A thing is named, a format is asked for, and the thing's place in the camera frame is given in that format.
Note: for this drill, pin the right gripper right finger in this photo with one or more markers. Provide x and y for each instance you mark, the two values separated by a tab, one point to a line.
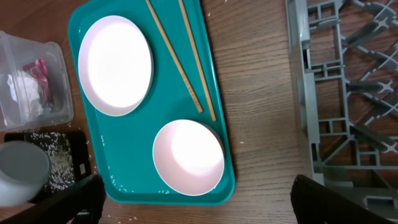
314	203

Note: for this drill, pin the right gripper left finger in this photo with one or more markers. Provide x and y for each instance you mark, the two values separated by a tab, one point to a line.
81	203

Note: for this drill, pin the white rice pile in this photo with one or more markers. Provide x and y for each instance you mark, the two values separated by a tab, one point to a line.
57	147

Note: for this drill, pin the grey bowl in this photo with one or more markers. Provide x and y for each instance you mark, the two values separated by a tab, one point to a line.
25	169

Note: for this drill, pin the white bowl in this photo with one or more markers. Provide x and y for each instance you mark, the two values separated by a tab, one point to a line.
189	157

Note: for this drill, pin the white napkin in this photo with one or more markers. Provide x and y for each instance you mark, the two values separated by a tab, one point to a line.
30	91

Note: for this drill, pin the red snack wrapper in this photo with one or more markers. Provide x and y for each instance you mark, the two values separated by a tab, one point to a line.
38	70

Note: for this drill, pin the grey dishwasher rack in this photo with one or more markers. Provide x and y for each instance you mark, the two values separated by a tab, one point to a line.
343	63

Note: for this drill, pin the black rectangular tray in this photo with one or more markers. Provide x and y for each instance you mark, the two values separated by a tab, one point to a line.
80	157

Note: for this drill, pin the teal plastic serving tray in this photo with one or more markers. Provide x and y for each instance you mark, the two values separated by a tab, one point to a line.
123	145

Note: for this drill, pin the clear plastic bin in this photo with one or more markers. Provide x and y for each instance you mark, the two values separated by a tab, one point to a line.
17	52

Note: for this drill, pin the right wooden chopstick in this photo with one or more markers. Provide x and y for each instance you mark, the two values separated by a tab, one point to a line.
197	59

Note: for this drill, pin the wooden chopstick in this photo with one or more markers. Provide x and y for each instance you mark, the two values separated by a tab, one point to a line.
197	59
175	58

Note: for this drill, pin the large white round plate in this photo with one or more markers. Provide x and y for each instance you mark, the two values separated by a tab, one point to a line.
115	65

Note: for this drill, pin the left wooden chopstick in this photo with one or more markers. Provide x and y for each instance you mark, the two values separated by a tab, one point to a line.
175	58

